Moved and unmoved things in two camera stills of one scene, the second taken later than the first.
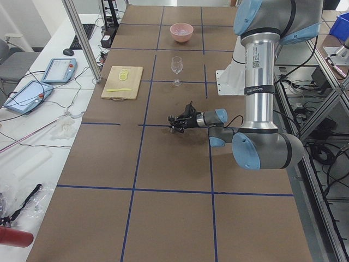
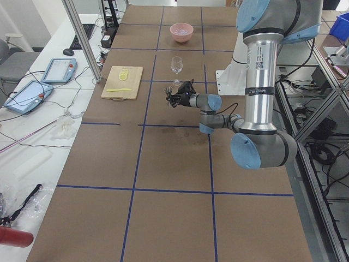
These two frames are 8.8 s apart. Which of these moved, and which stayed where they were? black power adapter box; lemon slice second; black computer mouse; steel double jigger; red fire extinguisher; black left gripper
Moved: black left gripper; steel double jigger
Stayed: black power adapter box; lemon slice second; red fire extinguisher; black computer mouse
